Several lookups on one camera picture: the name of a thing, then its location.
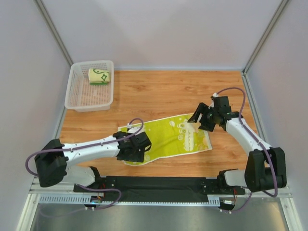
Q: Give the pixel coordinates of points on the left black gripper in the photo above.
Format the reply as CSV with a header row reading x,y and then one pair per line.
x,y
135,155

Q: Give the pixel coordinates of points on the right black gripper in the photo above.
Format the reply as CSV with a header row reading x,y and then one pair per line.
x,y
205,117

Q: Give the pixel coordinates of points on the white yellow patterned towel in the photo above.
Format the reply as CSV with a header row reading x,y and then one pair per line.
x,y
173,136

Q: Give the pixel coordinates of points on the green patterned towel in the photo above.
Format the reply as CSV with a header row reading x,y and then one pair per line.
x,y
98,77

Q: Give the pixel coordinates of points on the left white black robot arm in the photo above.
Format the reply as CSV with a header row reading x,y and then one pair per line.
x,y
58,162

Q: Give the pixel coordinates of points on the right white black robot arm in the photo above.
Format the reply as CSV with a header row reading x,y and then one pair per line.
x,y
265,168

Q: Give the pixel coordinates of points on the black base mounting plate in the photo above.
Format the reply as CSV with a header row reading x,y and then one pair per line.
x,y
183,189

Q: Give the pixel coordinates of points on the white perforated plastic basket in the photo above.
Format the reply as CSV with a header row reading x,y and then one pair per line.
x,y
83,96

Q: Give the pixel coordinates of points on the white cable duct strip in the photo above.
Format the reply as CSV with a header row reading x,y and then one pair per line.
x,y
94,200

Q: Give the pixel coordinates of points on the aluminium frame rail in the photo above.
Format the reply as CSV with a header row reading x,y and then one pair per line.
x,y
67,188

